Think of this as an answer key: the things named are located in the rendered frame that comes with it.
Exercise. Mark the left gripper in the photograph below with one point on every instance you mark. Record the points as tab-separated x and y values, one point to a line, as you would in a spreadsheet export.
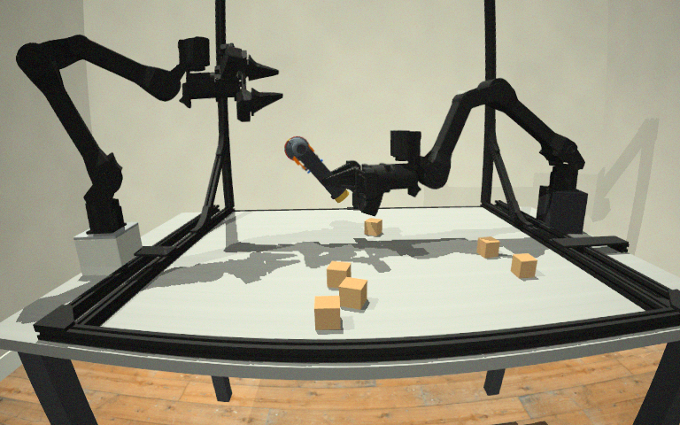
353	179

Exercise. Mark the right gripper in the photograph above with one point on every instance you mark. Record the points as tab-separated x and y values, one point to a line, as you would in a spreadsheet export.
247	103

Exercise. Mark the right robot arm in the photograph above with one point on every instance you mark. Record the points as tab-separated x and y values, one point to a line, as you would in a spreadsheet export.
41	64

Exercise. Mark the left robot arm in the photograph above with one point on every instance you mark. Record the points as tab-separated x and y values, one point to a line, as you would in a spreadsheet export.
434	168

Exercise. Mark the tan cube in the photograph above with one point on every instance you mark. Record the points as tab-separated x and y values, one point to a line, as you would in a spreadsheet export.
353	293
523	265
337	272
487	247
327	312
373	227

